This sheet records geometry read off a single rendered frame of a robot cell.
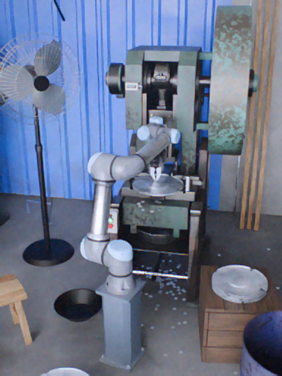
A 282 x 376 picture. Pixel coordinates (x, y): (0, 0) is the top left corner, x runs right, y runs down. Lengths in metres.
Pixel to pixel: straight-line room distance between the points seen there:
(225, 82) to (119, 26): 1.78
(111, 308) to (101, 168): 0.69
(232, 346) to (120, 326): 0.59
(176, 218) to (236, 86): 0.87
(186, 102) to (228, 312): 1.14
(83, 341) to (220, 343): 0.76
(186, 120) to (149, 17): 1.42
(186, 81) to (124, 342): 1.41
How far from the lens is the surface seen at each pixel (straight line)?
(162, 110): 2.59
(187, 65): 2.48
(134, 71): 2.53
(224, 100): 2.22
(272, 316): 2.12
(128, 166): 2.01
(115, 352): 2.41
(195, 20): 3.72
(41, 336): 2.69
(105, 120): 3.93
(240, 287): 2.39
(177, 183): 2.55
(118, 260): 2.09
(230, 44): 2.25
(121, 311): 2.21
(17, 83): 2.89
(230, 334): 2.39
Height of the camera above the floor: 1.73
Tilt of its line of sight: 22 degrees down
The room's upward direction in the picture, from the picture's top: straight up
